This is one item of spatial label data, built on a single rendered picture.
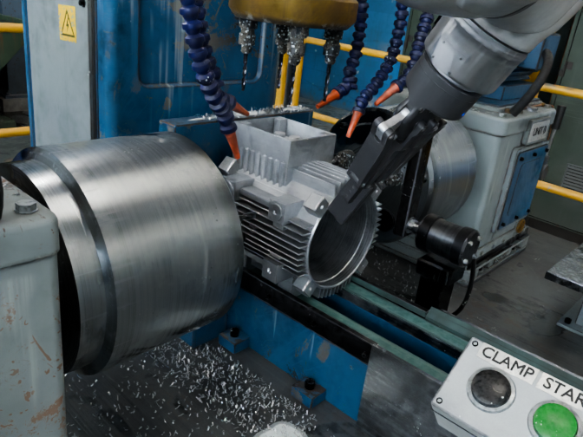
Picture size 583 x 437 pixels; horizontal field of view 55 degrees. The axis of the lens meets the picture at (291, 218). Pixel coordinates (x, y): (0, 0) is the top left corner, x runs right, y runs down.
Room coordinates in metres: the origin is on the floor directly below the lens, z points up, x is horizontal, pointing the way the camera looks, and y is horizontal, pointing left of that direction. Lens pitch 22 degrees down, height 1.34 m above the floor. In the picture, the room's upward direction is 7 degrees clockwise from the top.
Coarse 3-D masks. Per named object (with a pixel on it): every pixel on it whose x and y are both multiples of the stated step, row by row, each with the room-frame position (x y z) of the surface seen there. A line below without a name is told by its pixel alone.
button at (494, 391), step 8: (480, 376) 0.37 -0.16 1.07; (488, 376) 0.37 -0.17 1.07; (496, 376) 0.37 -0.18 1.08; (504, 376) 0.37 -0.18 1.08; (472, 384) 0.36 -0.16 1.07; (480, 384) 0.36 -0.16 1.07; (488, 384) 0.36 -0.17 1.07; (496, 384) 0.36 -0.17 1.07; (504, 384) 0.36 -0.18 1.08; (472, 392) 0.36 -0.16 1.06; (480, 392) 0.36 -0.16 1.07; (488, 392) 0.36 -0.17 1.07; (496, 392) 0.35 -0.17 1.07; (504, 392) 0.35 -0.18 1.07; (480, 400) 0.35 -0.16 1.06; (488, 400) 0.35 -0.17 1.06; (496, 400) 0.35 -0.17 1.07; (504, 400) 0.35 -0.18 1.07
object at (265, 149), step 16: (240, 128) 0.82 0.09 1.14; (256, 128) 0.80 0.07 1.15; (272, 128) 0.89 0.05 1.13; (288, 128) 0.89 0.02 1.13; (304, 128) 0.86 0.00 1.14; (240, 144) 0.82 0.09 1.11; (256, 144) 0.79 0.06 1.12; (272, 144) 0.77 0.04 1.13; (288, 144) 0.75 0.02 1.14; (304, 144) 0.77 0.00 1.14; (320, 144) 0.80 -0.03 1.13; (240, 160) 0.81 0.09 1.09; (256, 160) 0.79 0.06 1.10; (272, 160) 0.77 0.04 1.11; (288, 160) 0.75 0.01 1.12; (304, 160) 0.77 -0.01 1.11; (256, 176) 0.79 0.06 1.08; (272, 176) 0.77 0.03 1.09; (288, 176) 0.75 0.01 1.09
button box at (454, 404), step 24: (480, 360) 0.39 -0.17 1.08; (504, 360) 0.38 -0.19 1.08; (456, 384) 0.37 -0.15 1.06; (528, 384) 0.36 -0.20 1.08; (552, 384) 0.36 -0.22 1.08; (432, 408) 0.37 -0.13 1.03; (456, 408) 0.36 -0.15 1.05; (480, 408) 0.35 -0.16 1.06; (504, 408) 0.35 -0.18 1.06; (528, 408) 0.35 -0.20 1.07; (576, 408) 0.34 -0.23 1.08; (456, 432) 0.37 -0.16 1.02; (480, 432) 0.34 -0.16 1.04; (504, 432) 0.33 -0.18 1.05; (528, 432) 0.33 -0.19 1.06
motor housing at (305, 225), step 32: (320, 160) 0.80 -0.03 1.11; (256, 192) 0.75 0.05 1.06; (288, 192) 0.74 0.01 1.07; (320, 192) 0.72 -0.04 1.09; (256, 224) 0.73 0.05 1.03; (288, 224) 0.70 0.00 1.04; (320, 224) 0.85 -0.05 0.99; (352, 224) 0.82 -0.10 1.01; (256, 256) 0.73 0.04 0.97; (288, 256) 0.68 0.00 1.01; (320, 256) 0.80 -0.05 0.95; (352, 256) 0.79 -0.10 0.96; (320, 288) 0.71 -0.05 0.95
